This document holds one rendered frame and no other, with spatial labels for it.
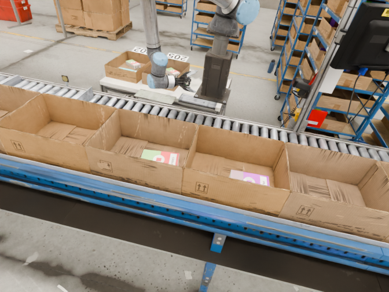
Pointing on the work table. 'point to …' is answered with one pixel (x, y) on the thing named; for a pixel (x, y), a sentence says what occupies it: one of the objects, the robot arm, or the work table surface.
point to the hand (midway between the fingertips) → (197, 81)
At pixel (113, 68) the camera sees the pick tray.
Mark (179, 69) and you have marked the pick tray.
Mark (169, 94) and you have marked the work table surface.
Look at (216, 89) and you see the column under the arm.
